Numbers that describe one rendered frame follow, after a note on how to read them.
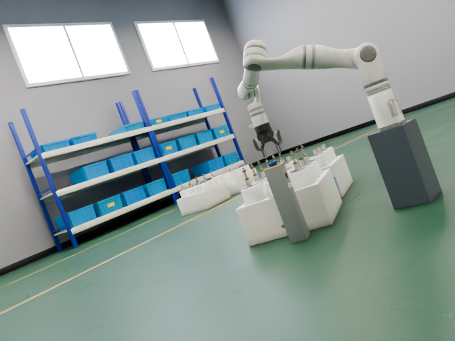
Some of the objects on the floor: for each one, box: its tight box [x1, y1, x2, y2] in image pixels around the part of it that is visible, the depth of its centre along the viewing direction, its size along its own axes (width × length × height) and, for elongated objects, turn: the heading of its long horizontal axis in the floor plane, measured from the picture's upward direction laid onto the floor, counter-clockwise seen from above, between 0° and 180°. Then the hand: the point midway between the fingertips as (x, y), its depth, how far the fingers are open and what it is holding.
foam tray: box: [177, 181, 231, 217], centre depth 433 cm, size 39×39×18 cm
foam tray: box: [236, 168, 343, 247], centre depth 196 cm, size 39×39×18 cm
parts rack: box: [8, 77, 246, 252], centre depth 688 cm, size 64×368×194 cm, turn 40°
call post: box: [264, 163, 310, 244], centre depth 166 cm, size 7×7×31 cm
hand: (271, 153), depth 195 cm, fingers open, 6 cm apart
